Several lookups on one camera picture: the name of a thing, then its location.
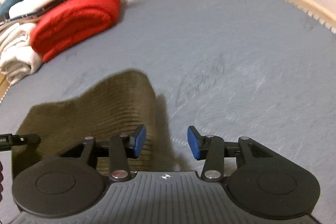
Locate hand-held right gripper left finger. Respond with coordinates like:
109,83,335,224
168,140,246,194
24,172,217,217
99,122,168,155
58,124,147,182

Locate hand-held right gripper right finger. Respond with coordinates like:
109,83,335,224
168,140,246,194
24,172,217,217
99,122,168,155
187,126,274,182

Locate brown corduroy pants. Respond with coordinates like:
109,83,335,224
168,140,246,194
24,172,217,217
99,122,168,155
12,70,195,177

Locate white folded towels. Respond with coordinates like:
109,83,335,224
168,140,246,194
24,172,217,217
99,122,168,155
0,22,44,85

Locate red folded blanket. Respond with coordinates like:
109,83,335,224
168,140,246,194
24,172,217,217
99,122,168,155
30,0,121,63

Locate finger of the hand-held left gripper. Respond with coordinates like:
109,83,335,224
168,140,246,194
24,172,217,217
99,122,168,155
0,133,41,151

